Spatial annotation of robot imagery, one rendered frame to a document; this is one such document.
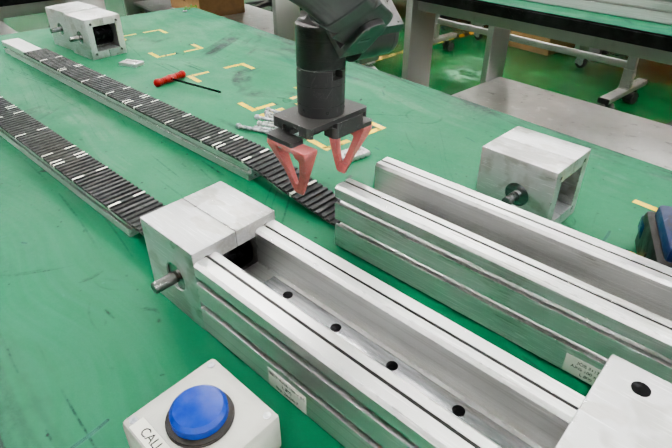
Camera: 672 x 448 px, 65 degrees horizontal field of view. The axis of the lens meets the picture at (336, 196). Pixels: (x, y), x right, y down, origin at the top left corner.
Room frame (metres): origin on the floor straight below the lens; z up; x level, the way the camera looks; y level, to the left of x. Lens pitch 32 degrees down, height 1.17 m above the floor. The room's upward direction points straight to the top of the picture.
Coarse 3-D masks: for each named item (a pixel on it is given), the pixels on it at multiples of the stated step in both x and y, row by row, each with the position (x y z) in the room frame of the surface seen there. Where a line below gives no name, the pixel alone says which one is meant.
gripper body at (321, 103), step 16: (304, 80) 0.57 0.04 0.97; (320, 80) 0.57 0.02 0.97; (336, 80) 0.57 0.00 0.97; (304, 96) 0.57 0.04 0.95; (320, 96) 0.57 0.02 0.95; (336, 96) 0.57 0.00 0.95; (288, 112) 0.58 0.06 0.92; (304, 112) 0.57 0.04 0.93; (320, 112) 0.57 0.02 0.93; (336, 112) 0.57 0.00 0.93; (352, 112) 0.59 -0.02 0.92; (304, 128) 0.54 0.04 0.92; (320, 128) 0.55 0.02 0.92
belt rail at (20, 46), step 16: (16, 48) 1.25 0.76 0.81; (32, 48) 1.25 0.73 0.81; (32, 64) 1.20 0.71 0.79; (64, 80) 1.09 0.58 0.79; (96, 96) 0.99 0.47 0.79; (128, 112) 0.90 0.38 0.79; (160, 128) 0.83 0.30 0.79; (192, 144) 0.77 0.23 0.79; (224, 160) 0.72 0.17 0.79; (256, 176) 0.68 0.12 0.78
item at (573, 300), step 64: (384, 192) 0.56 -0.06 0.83; (448, 192) 0.50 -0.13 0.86; (384, 256) 0.46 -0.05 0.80; (448, 256) 0.41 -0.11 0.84; (512, 256) 0.38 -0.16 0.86; (576, 256) 0.40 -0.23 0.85; (640, 256) 0.38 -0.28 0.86; (512, 320) 0.36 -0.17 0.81; (576, 320) 0.33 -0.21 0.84; (640, 320) 0.30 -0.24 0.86
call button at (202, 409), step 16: (176, 400) 0.24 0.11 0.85; (192, 400) 0.24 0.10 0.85; (208, 400) 0.24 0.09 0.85; (224, 400) 0.24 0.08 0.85; (176, 416) 0.22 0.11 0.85; (192, 416) 0.22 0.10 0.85; (208, 416) 0.22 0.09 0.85; (224, 416) 0.23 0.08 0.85; (176, 432) 0.22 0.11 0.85; (192, 432) 0.21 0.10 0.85; (208, 432) 0.22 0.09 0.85
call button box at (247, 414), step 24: (192, 384) 0.26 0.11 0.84; (216, 384) 0.26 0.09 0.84; (240, 384) 0.26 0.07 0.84; (144, 408) 0.24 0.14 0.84; (168, 408) 0.24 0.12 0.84; (240, 408) 0.24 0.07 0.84; (264, 408) 0.24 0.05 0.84; (144, 432) 0.22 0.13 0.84; (168, 432) 0.22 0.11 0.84; (216, 432) 0.22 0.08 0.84; (240, 432) 0.22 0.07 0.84; (264, 432) 0.22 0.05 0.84
